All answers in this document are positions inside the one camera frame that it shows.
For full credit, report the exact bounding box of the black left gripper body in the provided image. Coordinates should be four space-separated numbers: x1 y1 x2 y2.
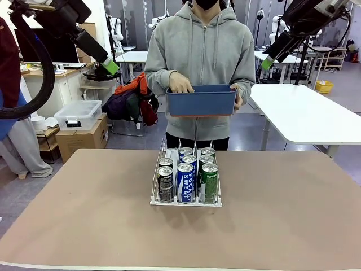
39 0 93 39

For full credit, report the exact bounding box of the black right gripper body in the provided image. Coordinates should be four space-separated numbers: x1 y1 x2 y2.
282 0 332 37

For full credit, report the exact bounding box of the blue plastic bin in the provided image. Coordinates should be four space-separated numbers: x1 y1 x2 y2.
165 84 237 117

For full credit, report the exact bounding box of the grey-sleeved right forearm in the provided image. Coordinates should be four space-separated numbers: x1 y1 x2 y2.
144 66 177 85

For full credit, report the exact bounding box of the grey-sleeved left forearm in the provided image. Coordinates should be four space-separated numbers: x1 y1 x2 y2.
234 69 256 98

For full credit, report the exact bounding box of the person's left hand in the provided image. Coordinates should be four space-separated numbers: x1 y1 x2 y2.
230 83 245 113

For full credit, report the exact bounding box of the person's right hand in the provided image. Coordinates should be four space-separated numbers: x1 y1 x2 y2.
169 72 195 94

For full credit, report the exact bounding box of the plain brown cardboard box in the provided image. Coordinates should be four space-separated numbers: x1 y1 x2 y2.
76 22 97 64

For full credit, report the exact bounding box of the white background table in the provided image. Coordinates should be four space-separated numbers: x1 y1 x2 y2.
114 50 149 82
253 50 308 82

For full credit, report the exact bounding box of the black monitor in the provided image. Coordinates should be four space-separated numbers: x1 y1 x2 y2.
14 28 80 63

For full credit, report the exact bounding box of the black tray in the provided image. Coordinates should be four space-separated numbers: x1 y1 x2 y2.
83 63 122 82

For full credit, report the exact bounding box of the black light stand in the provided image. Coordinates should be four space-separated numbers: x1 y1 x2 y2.
256 8 265 49

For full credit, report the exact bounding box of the beige side table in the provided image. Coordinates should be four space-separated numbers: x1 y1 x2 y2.
80 84 113 101

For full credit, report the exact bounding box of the white cabinet with wooden top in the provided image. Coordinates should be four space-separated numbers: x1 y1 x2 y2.
21 63 88 118

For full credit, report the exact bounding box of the yellow plastic bin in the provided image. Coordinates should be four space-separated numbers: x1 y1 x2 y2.
315 80 334 94

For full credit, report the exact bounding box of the orange jacket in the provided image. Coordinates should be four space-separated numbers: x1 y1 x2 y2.
114 72 149 95

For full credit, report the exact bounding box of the dark purple jacket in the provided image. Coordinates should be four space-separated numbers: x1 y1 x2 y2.
101 90 133 122

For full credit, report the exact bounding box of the clear plastic storage box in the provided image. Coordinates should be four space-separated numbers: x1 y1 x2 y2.
53 100 103 131

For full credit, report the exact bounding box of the dark green garment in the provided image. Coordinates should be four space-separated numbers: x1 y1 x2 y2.
125 93 142 122

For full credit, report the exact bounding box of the large white table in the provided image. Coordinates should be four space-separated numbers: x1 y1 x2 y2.
249 84 361 158

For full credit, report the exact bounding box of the person in grey hoodie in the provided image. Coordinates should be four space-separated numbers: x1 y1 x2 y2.
143 0 256 152

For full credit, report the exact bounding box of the white paper roll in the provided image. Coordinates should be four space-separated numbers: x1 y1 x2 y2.
30 116 49 132

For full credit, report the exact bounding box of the small wooden shelf rack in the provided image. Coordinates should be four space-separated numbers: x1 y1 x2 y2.
36 126 61 164

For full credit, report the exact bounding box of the large printed cardboard box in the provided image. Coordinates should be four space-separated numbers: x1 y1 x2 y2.
55 114 109 163

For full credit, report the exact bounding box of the person in grey sweatpants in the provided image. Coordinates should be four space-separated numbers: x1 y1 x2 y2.
0 16 54 179

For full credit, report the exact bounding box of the black Pepsi can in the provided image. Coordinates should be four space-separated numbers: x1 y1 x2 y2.
157 157 174 169
156 165 174 203

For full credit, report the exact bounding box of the thick black left arm hose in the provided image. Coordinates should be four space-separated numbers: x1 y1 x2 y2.
0 5 56 120

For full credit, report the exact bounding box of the metal chair frame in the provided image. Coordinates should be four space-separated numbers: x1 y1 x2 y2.
111 118 145 138

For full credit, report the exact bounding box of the white wire can dispenser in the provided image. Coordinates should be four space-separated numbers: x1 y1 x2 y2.
149 138 223 207

